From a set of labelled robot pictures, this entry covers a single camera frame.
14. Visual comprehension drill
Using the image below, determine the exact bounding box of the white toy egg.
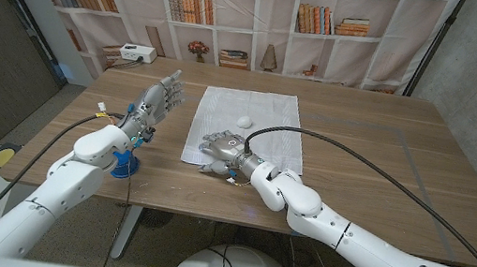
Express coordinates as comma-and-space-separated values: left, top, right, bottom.
235, 113, 255, 131

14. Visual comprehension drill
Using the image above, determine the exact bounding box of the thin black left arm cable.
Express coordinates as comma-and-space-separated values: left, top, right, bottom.
100, 137, 142, 267

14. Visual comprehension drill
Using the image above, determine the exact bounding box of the black backdrop stand pole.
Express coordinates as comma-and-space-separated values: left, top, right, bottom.
402, 0, 469, 104

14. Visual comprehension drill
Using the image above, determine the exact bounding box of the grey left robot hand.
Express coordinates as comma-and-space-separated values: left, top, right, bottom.
113, 62, 190, 149

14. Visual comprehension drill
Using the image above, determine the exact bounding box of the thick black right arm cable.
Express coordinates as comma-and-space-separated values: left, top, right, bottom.
226, 120, 477, 267

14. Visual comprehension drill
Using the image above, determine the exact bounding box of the white table leg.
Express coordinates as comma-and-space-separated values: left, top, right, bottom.
109, 202, 144, 262

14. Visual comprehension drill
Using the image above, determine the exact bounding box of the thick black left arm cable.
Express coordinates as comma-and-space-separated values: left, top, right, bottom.
0, 95, 127, 267

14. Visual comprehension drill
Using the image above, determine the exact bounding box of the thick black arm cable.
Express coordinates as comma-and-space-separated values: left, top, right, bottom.
0, 95, 127, 267
226, 120, 477, 267

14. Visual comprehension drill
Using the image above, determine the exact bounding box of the black power strip cable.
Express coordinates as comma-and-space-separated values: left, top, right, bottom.
108, 53, 144, 73

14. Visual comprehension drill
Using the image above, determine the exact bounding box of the printed bookshelf backdrop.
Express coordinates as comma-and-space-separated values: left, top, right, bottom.
0, 0, 463, 132

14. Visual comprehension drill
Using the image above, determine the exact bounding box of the blue round cap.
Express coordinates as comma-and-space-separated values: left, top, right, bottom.
110, 147, 142, 182

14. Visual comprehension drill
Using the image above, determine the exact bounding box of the white power strip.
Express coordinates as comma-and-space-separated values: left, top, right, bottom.
117, 41, 159, 67

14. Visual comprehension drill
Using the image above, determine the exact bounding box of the white cloth napkin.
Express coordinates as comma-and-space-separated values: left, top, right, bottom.
179, 81, 315, 182

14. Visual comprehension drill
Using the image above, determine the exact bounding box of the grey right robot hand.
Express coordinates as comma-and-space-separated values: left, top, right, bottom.
194, 126, 273, 184

